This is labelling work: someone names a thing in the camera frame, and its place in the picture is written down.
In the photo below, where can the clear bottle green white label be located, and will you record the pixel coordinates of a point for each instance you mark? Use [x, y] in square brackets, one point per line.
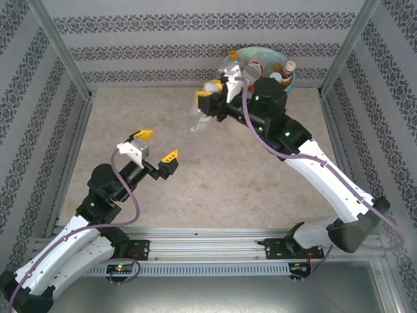
[202, 123]

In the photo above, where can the brown drink plastic bottle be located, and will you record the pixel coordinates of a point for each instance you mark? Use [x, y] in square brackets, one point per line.
[288, 76]

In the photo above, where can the clear bottle white red label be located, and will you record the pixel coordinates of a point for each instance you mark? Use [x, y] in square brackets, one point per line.
[255, 69]

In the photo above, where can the orange juice plastic bottle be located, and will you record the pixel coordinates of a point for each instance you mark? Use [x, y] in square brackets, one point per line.
[233, 54]

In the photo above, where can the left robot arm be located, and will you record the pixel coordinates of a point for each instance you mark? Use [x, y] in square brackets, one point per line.
[65, 251]

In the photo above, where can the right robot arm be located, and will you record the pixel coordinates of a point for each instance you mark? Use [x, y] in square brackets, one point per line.
[325, 176]

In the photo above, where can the small circuit board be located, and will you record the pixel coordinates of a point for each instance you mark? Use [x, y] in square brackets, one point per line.
[298, 267]
[120, 268]

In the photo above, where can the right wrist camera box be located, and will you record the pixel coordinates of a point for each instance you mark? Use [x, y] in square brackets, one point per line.
[233, 86]

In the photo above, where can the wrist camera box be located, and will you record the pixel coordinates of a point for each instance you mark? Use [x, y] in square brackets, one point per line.
[233, 86]
[133, 151]

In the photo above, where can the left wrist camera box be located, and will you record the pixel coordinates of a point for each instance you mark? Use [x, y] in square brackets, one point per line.
[133, 151]

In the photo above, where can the aluminium side rail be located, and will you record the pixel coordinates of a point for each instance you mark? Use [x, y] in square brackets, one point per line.
[78, 137]
[336, 137]

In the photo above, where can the black left mount plate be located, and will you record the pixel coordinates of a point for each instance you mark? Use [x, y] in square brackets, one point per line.
[140, 249]

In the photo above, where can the black mount plate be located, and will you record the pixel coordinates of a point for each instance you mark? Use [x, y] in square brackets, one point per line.
[140, 249]
[273, 249]

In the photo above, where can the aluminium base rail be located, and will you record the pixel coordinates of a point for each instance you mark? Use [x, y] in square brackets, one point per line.
[208, 247]

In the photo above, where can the aluminium frame post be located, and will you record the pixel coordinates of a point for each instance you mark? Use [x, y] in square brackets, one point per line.
[62, 49]
[348, 49]

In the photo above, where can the black right mount plate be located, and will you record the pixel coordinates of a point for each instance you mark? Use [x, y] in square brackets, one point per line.
[273, 249]

